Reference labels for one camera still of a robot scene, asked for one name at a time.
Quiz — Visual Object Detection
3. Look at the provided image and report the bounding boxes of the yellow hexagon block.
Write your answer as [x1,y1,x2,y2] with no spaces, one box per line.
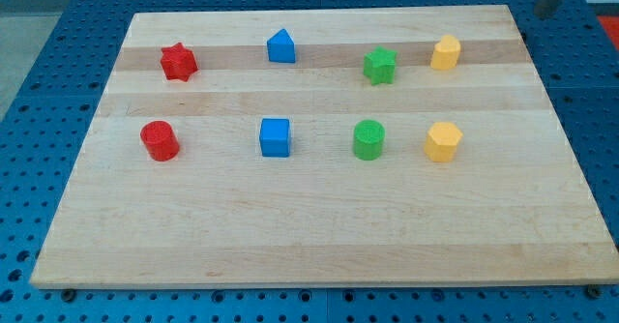
[424,122,463,162]

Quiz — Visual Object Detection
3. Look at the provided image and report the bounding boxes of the green cylinder block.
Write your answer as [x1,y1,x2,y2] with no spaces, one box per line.
[353,119,386,161]

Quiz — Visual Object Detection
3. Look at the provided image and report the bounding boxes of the red cylinder block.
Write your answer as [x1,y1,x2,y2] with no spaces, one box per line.
[140,120,180,162]

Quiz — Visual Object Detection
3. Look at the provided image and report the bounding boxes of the wooden board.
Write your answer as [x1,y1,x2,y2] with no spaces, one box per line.
[30,5,618,289]

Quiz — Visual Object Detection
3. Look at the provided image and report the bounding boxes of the red star block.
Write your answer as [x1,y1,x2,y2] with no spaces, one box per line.
[160,43,198,82]

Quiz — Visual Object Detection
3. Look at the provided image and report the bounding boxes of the blue cube block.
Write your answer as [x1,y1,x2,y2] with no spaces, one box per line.
[259,118,291,158]

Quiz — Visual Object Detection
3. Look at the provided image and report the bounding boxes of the green star block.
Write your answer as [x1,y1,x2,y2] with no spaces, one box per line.
[363,46,398,85]

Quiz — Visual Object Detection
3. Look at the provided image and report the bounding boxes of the blue triangle block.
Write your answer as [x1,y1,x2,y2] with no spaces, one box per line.
[267,29,296,63]

